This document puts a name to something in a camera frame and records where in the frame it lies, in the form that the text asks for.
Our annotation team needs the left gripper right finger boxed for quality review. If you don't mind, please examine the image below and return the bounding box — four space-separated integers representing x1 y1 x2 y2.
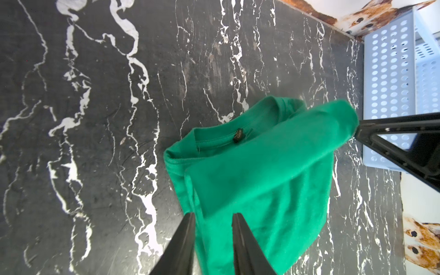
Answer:
232 213 276 275

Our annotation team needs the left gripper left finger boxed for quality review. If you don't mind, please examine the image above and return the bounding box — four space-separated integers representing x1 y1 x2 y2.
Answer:
150 213 195 275

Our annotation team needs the light blue plastic basket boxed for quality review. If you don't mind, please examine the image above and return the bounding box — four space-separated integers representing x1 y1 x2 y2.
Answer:
362 6 440 173

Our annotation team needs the green t-shirt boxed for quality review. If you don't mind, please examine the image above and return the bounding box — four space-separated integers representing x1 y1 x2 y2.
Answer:
164 96 359 275

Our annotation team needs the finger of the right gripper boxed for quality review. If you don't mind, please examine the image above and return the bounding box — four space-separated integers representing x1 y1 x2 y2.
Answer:
355 112 440 191

